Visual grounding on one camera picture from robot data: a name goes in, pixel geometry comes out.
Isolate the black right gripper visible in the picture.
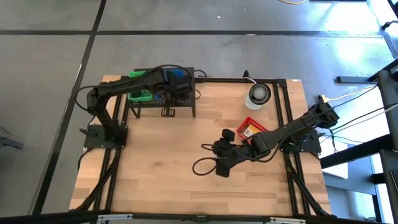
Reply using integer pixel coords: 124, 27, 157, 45
210, 128, 251, 179

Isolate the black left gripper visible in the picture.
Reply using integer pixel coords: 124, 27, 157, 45
160, 68, 194, 118

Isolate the yellow sticky notes pack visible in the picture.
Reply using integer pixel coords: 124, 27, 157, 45
242, 124, 257, 138

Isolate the green plastic basket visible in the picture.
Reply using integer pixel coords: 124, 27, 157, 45
127, 70, 154, 103

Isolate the black metal side desk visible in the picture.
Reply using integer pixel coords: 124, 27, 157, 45
320, 57, 398, 224

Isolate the black mesh metal shelf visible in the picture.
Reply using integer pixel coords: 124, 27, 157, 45
129, 67, 197, 119

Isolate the red plastic basket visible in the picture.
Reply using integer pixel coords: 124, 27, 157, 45
236, 116, 269, 140

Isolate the white cylinder bin black rim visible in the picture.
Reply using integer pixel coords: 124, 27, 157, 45
244, 82, 272, 111

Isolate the grey floor stand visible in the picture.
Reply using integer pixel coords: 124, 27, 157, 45
0, 126, 25, 151

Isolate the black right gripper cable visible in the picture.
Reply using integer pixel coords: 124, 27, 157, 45
192, 143, 220, 177

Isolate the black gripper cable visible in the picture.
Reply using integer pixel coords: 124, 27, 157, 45
193, 68, 208, 100
192, 143, 220, 177

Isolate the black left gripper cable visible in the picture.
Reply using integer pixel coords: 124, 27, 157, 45
193, 68, 208, 100

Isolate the black aluminium table frame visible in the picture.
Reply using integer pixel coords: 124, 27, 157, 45
68, 74, 333, 218

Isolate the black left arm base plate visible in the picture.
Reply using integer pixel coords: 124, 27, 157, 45
83, 124, 129, 150

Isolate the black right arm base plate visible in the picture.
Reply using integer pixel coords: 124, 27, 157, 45
277, 129, 323, 154

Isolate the silver frame bracket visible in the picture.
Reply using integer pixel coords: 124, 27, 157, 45
269, 217, 307, 224
96, 213, 134, 222

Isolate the white floor cable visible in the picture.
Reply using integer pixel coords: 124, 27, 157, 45
328, 84, 381, 102

